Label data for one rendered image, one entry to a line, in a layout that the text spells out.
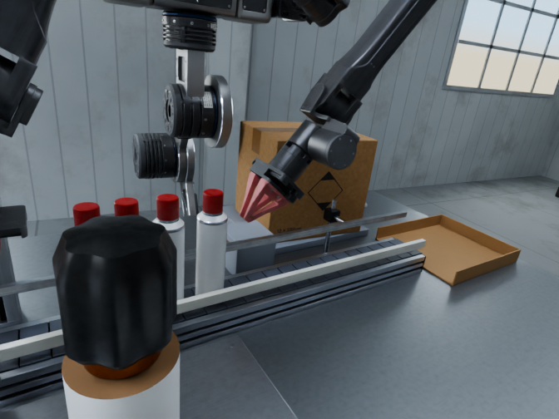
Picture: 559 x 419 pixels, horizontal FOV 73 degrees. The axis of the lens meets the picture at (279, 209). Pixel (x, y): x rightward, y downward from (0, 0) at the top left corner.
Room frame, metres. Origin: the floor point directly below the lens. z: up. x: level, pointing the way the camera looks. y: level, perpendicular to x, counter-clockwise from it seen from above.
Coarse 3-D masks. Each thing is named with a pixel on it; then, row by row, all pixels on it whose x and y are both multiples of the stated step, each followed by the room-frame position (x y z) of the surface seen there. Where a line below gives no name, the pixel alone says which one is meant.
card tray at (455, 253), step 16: (400, 224) 1.06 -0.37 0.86; (416, 224) 1.10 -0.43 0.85; (432, 224) 1.15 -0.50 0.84; (448, 224) 1.15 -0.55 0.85; (464, 224) 1.11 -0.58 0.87; (432, 240) 1.04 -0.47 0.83; (448, 240) 1.05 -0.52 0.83; (464, 240) 1.06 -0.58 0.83; (480, 240) 1.05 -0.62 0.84; (496, 240) 1.02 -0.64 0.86; (432, 256) 0.93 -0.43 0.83; (448, 256) 0.94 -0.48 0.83; (464, 256) 0.95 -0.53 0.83; (480, 256) 0.97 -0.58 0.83; (496, 256) 0.98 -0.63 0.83; (512, 256) 0.94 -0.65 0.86; (432, 272) 0.84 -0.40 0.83; (448, 272) 0.85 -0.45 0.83; (464, 272) 0.81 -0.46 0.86; (480, 272) 0.86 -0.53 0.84
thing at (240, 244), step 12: (372, 216) 0.86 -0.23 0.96; (384, 216) 0.87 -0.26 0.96; (396, 216) 0.89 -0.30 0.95; (312, 228) 0.75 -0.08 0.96; (324, 228) 0.76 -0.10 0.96; (336, 228) 0.78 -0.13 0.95; (348, 228) 0.80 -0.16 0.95; (240, 240) 0.65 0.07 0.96; (252, 240) 0.66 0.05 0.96; (264, 240) 0.67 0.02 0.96; (276, 240) 0.69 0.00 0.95; (192, 252) 0.59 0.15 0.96; (48, 276) 0.47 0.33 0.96; (0, 288) 0.43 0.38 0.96; (12, 288) 0.44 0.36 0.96; (24, 288) 0.45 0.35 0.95; (36, 288) 0.45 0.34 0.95
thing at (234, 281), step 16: (400, 240) 0.91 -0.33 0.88; (336, 256) 0.79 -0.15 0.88; (400, 256) 0.82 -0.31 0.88; (256, 272) 0.68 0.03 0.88; (272, 272) 0.68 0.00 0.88; (288, 272) 0.69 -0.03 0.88; (336, 272) 0.71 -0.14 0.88; (352, 272) 0.72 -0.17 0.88; (192, 288) 0.60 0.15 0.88; (272, 288) 0.62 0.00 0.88; (288, 288) 0.63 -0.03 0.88; (224, 304) 0.56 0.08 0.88; (240, 304) 0.57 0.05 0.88; (176, 320) 0.50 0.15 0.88; (0, 336) 0.43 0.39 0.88; (16, 336) 0.43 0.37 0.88; (32, 336) 0.43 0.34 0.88; (48, 352) 0.41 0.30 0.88; (64, 352) 0.41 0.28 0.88; (0, 368) 0.37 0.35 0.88; (16, 368) 0.38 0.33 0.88
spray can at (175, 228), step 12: (156, 204) 0.53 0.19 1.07; (168, 204) 0.52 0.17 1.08; (156, 216) 0.52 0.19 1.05; (168, 216) 0.52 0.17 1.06; (168, 228) 0.51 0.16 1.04; (180, 228) 0.52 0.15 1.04; (180, 240) 0.52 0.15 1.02; (180, 252) 0.52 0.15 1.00; (180, 264) 0.52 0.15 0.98; (180, 276) 0.52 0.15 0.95; (180, 288) 0.52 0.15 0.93
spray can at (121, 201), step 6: (120, 198) 0.51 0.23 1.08; (126, 198) 0.51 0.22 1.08; (132, 198) 0.51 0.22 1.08; (114, 204) 0.49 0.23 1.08; (120, 204) 0.49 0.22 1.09; (126, 204) 0.49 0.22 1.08; (132, 204) 0.49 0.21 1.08; (138, 204) 0.51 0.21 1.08; (120, 210) 0.48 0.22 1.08; (126, 210) 0.49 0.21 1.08; (132, 210) 0.49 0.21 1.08; (138, 210) 0.50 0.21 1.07
